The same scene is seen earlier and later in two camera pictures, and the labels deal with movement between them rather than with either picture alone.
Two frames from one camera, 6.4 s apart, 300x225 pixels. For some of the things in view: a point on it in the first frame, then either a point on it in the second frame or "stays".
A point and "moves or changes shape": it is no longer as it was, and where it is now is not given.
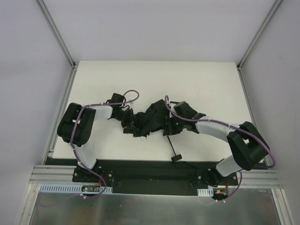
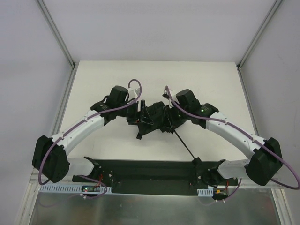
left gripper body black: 128,120 to 142,112
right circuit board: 220,192 stays
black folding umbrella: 152,121 moves or changes shape
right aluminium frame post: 242,60 stays
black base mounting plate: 153,176 stays
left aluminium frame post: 62,42 stays
